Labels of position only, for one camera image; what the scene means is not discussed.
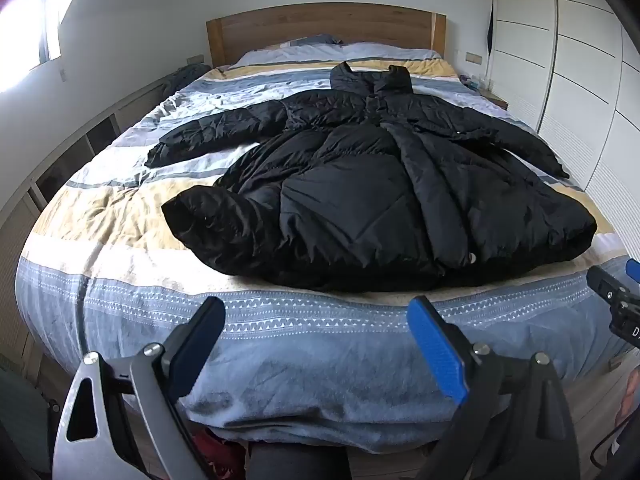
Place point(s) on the red cloth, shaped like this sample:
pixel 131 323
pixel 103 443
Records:
pixel 217 452

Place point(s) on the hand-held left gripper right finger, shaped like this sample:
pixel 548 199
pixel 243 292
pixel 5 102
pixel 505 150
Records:
pixel 440 350

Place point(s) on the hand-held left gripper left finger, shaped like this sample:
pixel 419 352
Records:
pixel 196 347

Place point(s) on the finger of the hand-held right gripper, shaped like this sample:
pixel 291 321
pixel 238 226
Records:
pixel 607 282

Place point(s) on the dark cloth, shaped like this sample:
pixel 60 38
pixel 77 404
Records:
pixel 187 77

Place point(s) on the wooden bed headboard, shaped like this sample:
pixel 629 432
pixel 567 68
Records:
pixel 320 27

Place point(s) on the white wardrobe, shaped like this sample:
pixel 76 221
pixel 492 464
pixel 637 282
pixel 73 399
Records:
pixel 575 60

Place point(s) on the wooden nightstand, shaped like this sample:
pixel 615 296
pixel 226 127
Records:
pixel 492 94

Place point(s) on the black puffer coat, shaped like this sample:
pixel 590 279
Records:
pixel 380 200

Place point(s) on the grey blue pillow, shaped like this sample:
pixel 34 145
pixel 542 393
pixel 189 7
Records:
pixel 312 40

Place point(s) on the striped duvet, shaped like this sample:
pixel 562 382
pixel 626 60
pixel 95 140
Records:
pixel 150 260

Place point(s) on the window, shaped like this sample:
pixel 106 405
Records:
pixel 35 25

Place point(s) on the wall switch plate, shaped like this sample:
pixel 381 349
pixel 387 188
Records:
pixel 473 57
pixel 195 58

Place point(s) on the pale lavender pillow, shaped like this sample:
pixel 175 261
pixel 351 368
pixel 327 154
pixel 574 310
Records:
pixel 350 52

